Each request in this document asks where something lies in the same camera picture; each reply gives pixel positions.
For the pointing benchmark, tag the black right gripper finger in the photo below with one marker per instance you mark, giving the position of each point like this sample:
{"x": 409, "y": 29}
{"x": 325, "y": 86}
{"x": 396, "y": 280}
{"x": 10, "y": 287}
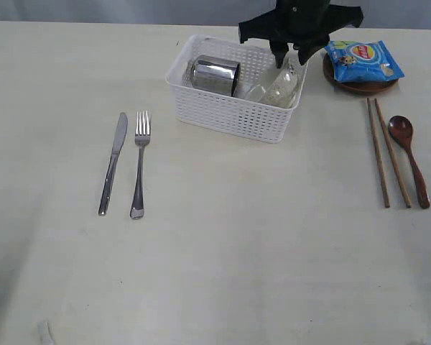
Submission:
{"x": 305, "y": 52}
{"x": 279, "y": 50}

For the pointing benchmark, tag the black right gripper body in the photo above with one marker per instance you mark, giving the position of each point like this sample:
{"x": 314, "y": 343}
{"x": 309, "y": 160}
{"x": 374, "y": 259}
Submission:
{"x": 299, "y": 23}

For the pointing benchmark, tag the white speckled ceramic bowl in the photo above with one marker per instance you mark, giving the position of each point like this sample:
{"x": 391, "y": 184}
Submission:
{"x": 276, "y": 86}

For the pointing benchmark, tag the blue chips bag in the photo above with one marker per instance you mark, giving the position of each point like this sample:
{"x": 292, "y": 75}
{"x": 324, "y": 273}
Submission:
{"x": 362, "y": 62}

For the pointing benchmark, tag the wooden chopstick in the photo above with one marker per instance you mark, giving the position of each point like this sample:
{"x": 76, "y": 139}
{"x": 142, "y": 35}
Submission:
{"x": 377, "y": 153}
{"x": 393, "y": 156}

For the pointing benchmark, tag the dark wooden spoon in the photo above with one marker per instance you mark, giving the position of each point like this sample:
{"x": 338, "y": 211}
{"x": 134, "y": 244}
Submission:
{"x": 401, "y": 130}

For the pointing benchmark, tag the silver table knife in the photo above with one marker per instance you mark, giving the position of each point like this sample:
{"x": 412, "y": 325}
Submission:
{"x": 119, "y": 137}

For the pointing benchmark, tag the silver metal fork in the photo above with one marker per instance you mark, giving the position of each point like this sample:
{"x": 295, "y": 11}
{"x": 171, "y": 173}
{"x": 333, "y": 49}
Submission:
{"x": 142, "y": 138}

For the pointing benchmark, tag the white perforated plastic basket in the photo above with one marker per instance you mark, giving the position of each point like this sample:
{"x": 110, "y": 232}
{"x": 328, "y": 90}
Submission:
{"x": 231, "y": 114}

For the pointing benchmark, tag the shiny steel cup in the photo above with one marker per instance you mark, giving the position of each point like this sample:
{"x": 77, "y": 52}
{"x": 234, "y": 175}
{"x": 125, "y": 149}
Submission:
{"x": 214, "y": 74}

